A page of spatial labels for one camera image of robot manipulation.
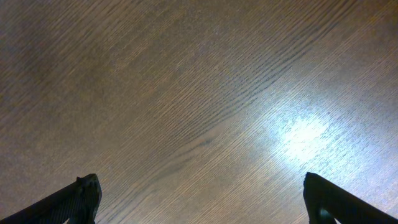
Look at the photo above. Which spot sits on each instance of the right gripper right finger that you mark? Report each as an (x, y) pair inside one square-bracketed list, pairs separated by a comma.
[(328, 203)]

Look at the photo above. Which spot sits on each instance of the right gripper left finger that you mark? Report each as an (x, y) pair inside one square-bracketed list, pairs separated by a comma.
[(76, 203)]

